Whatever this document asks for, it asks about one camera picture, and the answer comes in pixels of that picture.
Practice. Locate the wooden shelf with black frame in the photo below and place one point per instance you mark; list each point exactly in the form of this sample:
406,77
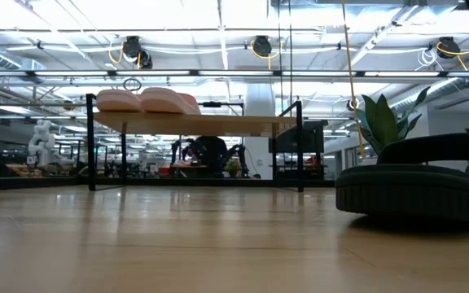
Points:
194,124

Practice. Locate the pink slide sandal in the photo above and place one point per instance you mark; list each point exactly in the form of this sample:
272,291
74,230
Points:
165,101
118,101

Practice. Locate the green plant in white pot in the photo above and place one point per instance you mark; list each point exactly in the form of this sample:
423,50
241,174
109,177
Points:
385,122

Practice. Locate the person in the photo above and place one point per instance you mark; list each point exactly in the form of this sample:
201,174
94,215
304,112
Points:
208,156

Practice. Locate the black cabinet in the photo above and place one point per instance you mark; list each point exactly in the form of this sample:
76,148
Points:
312,142

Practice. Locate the white robot figure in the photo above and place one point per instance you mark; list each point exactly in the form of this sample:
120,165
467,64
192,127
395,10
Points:
43,142

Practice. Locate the small potted plant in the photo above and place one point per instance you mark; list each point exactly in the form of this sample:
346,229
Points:
233,167

